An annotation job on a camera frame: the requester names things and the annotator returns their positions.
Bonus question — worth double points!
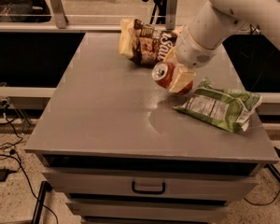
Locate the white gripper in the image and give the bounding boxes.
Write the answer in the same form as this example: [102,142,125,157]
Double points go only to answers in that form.
[164,26,219,94]

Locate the red coke can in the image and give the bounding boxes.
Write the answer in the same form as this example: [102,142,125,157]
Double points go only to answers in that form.
[151,61,194,96]

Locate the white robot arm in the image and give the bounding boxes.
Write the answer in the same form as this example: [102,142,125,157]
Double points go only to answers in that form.
[175,0,280,92]

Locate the brown white chip bag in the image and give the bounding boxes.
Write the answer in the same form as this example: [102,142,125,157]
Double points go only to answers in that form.
[119,19,180,67]

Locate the green chip bag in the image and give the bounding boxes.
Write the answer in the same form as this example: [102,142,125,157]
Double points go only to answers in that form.
[175,77,262,133]

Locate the grey drawer cabinet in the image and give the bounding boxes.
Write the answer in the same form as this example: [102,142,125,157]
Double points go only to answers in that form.
[26,32,277,224]

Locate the black metal floor leg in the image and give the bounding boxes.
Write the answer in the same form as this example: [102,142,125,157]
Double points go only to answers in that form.
[31,181,49,224]

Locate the person in background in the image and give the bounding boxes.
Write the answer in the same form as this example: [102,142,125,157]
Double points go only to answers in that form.
[0,0,51,22]

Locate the middle metal rail bracket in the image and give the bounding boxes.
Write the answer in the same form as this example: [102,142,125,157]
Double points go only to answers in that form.
[165,0,177,30]

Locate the metal rail bracket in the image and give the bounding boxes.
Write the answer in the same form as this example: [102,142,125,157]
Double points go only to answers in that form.
[165,0,177,30]
[50,0,68,29]

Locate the black drawer handle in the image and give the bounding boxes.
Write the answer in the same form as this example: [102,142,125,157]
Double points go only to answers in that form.
[131,181,166,195]

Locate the black floor cable right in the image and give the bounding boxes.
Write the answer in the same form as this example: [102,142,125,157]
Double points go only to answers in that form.
[243,140,280,207]

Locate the black floor cable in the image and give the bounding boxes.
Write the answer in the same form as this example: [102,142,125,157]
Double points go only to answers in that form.
[243,140,280,207]
[0,101,60,224]

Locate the left metal rail bracket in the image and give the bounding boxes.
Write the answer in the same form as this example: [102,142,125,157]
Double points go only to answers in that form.
[50,0,68,29]

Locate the black floor cable left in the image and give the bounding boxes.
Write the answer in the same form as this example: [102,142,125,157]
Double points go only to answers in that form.
[0,101,60,224]

